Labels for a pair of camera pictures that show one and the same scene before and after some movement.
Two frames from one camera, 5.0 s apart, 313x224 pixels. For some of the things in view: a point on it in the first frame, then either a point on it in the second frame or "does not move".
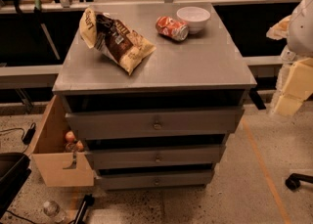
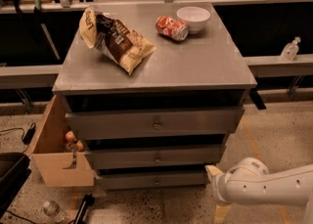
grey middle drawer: [174, 155] does not move
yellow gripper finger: [279, 30] → [221, 213]
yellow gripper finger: [289, 105] → [213, 170]
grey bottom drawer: [115, 179] does not move
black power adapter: [27, 138] does not move
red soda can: [171, 27] does not move
